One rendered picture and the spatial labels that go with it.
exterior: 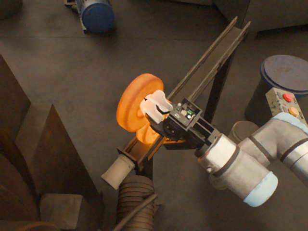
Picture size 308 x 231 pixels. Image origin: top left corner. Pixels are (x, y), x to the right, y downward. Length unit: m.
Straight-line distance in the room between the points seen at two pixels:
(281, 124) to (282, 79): 0.80
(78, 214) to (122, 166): 0.20
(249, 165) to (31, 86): 1.79
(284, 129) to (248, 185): 0.19
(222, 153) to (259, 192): 0.11
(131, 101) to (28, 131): 0.25
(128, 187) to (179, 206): 0.58
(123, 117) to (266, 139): 0.37
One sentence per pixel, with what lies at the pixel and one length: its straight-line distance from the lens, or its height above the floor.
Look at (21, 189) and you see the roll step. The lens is 0.31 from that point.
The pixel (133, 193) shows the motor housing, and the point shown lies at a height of 0.53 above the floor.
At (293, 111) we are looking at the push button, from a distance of 1.07.
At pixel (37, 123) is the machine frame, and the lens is 0.63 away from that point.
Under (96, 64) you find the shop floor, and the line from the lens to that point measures 2.09.
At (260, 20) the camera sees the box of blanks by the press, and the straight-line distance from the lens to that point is 2.34.
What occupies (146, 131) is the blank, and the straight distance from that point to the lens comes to 0.70.
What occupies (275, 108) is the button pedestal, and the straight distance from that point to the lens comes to 1.07.
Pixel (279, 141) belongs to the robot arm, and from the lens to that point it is 0.68.
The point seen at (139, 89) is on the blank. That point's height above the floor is 0.93.
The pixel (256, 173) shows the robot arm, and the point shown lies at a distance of 0.57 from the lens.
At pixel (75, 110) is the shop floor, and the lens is 1.78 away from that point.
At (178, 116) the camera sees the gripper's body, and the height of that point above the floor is 0.91.
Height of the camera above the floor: 1.34
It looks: 53 degrees down
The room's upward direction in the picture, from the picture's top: straight up
